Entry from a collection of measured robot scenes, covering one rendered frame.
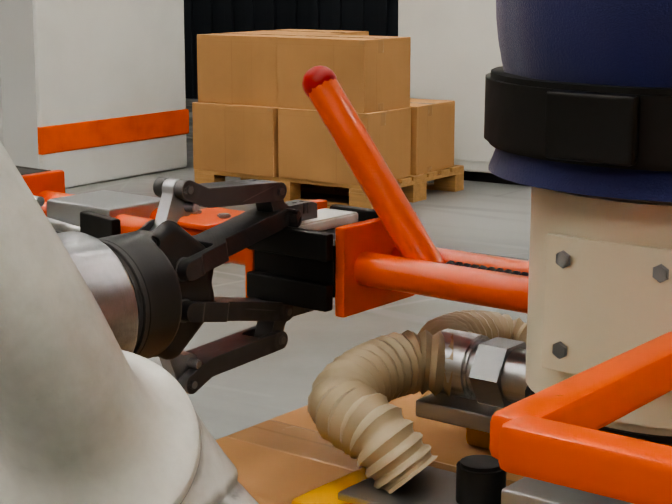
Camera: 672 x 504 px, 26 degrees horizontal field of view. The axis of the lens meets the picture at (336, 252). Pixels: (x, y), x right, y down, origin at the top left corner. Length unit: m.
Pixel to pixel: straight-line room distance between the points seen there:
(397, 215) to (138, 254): 0.19
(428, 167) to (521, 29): 7.41
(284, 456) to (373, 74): 6.75
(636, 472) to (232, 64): 7.62
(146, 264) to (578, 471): 0.33
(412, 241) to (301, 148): 6.94
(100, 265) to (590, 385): 0.28
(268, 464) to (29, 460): 0.39
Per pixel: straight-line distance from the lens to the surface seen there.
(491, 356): 0.91
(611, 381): 0.67
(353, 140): 0.95
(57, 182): 1.21
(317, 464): 0.96
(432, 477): 0.87
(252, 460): 0.97
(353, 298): 0.94
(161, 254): 0.84
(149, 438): 0.60
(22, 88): 4.00
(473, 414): 0.92
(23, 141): 4.01
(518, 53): 0.79
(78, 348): 0.55
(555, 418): 0.62
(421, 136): 8.09
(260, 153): 8.03
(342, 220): 0.99
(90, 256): 0.80
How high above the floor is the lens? 1.27
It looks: 11 degrees down
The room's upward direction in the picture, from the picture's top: straight up
